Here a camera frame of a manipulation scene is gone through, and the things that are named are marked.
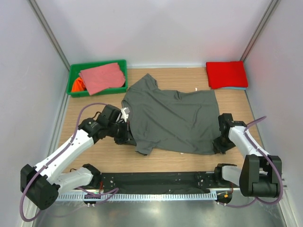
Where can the grey t shirt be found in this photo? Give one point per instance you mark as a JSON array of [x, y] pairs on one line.
[[171, 120]]

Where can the light blue folded t shirt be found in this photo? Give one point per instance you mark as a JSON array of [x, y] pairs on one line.
[[235, 88]]

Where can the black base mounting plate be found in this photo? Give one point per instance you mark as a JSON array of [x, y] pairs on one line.
[[164, 183]]

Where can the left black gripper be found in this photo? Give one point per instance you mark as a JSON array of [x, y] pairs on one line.
[[125, 138]]

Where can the white slotted cable duct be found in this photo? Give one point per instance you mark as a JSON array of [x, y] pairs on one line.
[[82, 196]]

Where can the pink folded t shirt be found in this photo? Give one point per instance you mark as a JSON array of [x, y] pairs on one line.
[[102, 77]]

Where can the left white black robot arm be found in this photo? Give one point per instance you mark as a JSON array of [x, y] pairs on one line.
[[45, 181]]

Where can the red folded t shirt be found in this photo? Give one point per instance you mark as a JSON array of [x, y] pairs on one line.
[[226, 74]]

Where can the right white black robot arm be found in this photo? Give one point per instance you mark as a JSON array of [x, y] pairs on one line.
[[261, 173]]

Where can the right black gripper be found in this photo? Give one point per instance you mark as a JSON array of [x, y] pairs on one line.
[[218, 148]]

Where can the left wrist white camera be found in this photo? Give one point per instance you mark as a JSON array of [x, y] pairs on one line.
[[124, 113]]

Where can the orange t shirt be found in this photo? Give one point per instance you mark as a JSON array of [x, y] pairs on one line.
[[78, 85]]

